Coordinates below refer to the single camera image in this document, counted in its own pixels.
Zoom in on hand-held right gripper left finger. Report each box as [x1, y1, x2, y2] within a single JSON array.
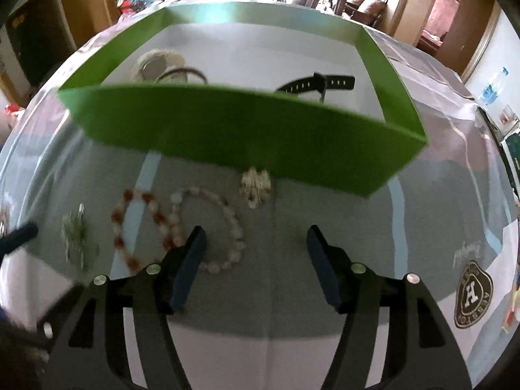
[[45, 225, 209, 390]]

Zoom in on dark wooden sofa chair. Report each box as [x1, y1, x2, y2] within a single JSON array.
[[345, 0, 388, 29]]

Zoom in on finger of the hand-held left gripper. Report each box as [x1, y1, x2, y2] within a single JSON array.
[[0, 221, 39, 254]]

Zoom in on red bead bracelet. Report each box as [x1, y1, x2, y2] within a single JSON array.
[[110, 189, 185, 277]]

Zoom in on green cardboard box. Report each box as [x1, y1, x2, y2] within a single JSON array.
[[57, 2, 429, 198]]

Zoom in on green bead ornament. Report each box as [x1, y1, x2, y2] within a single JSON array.
[[61, 204, 100, 271]]

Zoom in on white bead bracelet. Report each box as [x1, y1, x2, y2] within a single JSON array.
[[171, 187, 246, 274]]

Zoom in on plastic water bottle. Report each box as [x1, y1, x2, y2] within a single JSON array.
[[479, 67, 509, 108]]

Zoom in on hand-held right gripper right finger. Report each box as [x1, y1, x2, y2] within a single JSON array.
[[306, 224, 472, 390]]

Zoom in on white wrist watch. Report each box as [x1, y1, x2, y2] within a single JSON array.
[[131, 49, 185, 84]]

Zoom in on gold brooch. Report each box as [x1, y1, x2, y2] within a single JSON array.
[[240, 166, 274, 209]]

